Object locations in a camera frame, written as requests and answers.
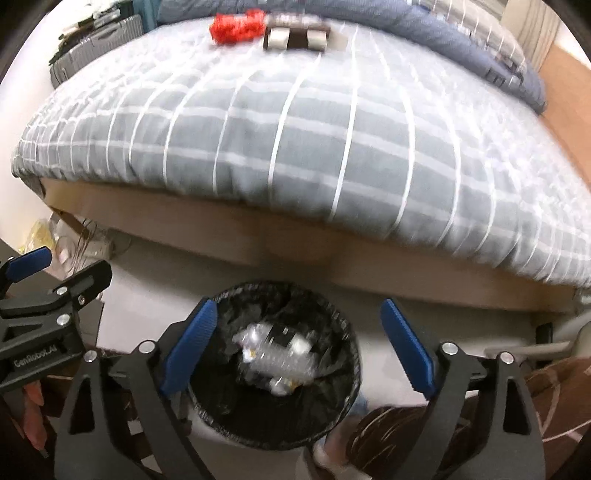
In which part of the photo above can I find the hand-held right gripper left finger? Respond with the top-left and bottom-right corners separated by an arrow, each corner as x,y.
54,298 -> 219,480

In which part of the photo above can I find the wooden bed frame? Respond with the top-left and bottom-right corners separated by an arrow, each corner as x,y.
41,178 -> 583,315

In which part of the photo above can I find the beige curtain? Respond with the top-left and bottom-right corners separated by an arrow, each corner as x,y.
501,0 -> 562,70

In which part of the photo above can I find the grey checked pillow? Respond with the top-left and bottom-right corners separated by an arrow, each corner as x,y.
411,0 -> 530,75

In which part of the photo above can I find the trash bin with black bag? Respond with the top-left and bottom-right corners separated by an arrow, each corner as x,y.
187,281 -> 363,452

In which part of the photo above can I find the person's left hand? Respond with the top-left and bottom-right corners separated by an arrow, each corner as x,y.
17,382 -> 52,454

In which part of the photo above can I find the grey suitcase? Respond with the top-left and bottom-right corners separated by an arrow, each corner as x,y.
50,14 -> 144,89

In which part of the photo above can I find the blue striped quilt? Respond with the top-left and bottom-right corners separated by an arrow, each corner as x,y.
157,0 -> 549,116

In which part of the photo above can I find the red plastic wrapper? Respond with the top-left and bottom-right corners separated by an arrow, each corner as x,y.
210,9 -> 267,47

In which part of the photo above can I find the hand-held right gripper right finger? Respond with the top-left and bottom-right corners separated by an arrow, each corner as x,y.
379,298 -> 549,480

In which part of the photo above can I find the yellow plastic bag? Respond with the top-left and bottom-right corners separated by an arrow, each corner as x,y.
23,220 -> 62,260

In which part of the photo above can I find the clear plastic bottle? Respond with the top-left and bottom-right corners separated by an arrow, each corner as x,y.
233,323 -> 320,394

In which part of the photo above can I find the brown cardboard box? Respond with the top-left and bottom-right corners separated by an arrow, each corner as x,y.
262,13 -> 332,53

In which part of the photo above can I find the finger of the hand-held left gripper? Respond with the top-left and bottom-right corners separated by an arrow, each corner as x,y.
0,261 -> 113,329
0,246 -> 53,297

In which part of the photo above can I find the wooden headboard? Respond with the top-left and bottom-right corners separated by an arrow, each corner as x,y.
538,44 -> 591,154

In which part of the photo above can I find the teal suitcase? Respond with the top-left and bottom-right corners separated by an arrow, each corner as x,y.
130,0 -> 160,20

